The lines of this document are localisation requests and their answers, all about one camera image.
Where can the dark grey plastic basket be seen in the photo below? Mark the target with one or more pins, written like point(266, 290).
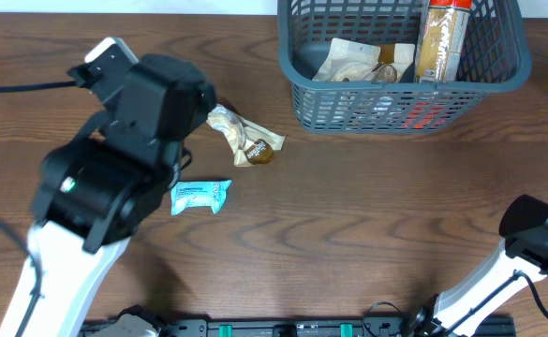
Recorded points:
point(495, 59)

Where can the beige cookie bag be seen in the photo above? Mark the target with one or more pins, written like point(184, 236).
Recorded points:
point(393, 61)
point(348, 61)
point(251, 144)

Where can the light blue snack packet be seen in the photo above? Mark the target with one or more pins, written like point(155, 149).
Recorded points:
point(186, 195)

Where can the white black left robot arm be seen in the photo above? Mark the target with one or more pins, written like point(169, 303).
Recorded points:
point(97, 189)

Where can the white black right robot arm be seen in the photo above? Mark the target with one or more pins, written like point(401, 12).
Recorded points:
point(519, 261)

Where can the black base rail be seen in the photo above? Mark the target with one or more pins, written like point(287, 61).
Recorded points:
point(135, 321)

